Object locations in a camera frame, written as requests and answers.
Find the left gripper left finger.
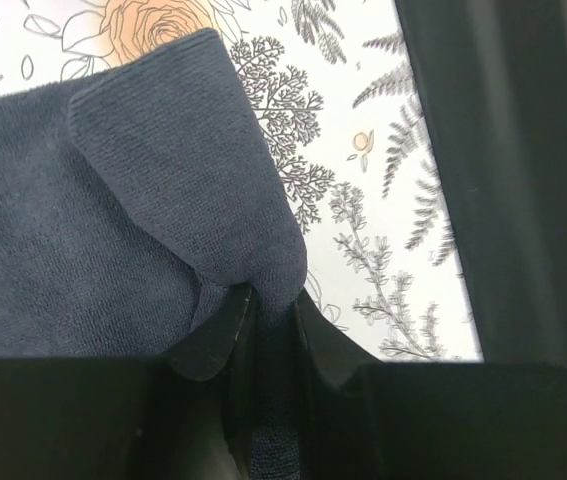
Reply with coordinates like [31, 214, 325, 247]
[0, 286, 256, 479]

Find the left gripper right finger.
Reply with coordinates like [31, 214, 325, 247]
[294, 294, 567, 479]

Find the dark grey towel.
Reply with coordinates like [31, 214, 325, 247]
[0, 28, 307, 479]

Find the floral table mat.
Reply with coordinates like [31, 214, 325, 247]
[0, 1, 482, 361]

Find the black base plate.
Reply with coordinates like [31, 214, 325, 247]
[396, 1, 567, 369]

